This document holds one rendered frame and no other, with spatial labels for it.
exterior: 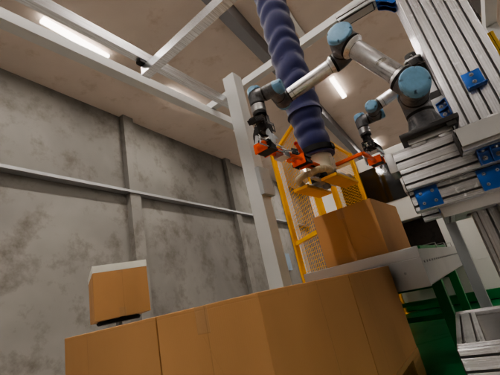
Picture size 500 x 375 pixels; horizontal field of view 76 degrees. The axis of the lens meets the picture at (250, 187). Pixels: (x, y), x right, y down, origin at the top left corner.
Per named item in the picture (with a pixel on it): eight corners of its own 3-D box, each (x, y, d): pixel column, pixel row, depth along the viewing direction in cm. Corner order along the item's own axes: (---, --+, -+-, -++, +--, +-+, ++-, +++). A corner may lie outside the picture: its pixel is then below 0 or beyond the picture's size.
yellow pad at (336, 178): (344, 188, 209) (342, 181, 211) (359, 182, 204) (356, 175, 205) (321, 181, 183) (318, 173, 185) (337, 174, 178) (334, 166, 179)
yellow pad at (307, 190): (319, 198, 220) (317, 191, 221) (332, 193, 214) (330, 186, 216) (293, 193, 194) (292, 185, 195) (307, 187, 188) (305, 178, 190)
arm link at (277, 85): (286, 85, 169) (267, 94, 173) (277, 74, 159) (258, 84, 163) (289, 97, 167) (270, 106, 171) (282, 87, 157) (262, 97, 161)
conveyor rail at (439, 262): (460, 264, 350) (452, 247, 356) (465, 263, 347) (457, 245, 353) (422, 286, 168) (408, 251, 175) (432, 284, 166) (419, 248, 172)
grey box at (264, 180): (271, 197, 334) (265, 171, 343) (275, 195, 331) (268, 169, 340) (260, 194, 318) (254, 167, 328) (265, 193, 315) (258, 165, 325)
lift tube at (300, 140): (310, 167, 220) (275, 47, 253) (340, 154, 208) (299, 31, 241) (295, 161, 203) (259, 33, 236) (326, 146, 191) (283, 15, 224)
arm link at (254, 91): (257, 81, 164) (243, 88, 167) (263, 99, 160) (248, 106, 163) (263, 88, 171) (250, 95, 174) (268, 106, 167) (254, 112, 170)
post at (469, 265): (494, 339, 193) (429, 187, 226) (507, 338, 190) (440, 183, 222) (494, 341, 188) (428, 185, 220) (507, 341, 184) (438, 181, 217)
